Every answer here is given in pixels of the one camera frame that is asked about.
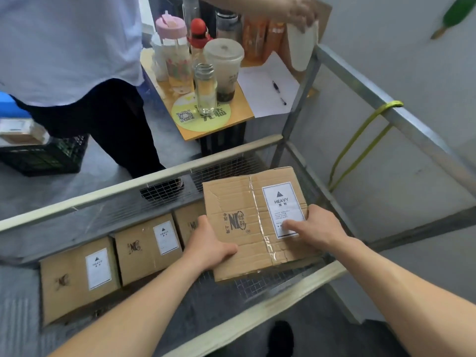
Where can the small yellow table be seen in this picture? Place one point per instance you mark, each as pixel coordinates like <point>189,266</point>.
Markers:
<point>240,115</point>

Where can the person's left hand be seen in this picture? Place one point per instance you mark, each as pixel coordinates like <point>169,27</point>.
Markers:
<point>206,249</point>

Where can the yellow-green round sticker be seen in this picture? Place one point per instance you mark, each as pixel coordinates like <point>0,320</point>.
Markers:
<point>219,120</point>

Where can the green popsicle wall hook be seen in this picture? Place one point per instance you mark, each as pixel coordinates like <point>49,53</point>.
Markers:
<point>459,11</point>

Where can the small brown carton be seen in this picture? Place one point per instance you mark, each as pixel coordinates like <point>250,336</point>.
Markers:
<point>18,137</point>

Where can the clear glass jar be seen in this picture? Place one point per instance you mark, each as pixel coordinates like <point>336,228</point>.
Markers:
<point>205,92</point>

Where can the black lid steel flask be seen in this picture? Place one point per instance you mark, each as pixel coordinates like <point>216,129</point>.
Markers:
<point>227,25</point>

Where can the brown tea bottle white cap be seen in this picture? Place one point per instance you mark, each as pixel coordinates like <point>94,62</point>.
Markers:
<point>254,40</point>

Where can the person's left forearm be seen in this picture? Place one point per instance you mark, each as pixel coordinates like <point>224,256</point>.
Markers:
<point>130,316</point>

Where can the white plastic cup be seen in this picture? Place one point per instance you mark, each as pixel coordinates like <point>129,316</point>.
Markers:
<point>160,59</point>

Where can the white lid drink cup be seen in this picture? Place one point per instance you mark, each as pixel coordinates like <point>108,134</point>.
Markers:
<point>223,63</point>

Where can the black plastic crate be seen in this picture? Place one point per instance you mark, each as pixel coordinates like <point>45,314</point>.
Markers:
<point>44,159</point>

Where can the person's right forearm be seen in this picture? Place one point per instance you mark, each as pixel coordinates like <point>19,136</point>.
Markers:
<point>409,293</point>

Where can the person's black shoe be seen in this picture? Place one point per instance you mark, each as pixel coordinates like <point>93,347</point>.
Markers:
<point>280,338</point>

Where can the black pen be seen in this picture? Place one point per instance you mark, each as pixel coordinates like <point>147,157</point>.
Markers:
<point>279,92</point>

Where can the blue plastic box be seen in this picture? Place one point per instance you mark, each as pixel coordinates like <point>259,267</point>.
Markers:
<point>11,107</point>

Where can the large labelled cardboard box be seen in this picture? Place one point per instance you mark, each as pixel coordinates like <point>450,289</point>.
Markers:
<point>137,256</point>
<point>189,223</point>
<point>238,197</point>
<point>67,286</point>

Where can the red lid bottle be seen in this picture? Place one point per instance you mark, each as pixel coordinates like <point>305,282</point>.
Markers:
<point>199,33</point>

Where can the pink lid clear tumbler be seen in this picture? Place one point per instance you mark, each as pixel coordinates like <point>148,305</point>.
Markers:
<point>178,63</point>

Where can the orange drink bottle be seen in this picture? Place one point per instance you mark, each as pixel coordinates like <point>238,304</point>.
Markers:
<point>275,40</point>

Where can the person's right hand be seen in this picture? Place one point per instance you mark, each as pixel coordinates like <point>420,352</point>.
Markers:
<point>320,228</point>

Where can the white paper sheet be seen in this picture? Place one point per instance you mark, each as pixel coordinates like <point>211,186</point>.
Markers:
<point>260,92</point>

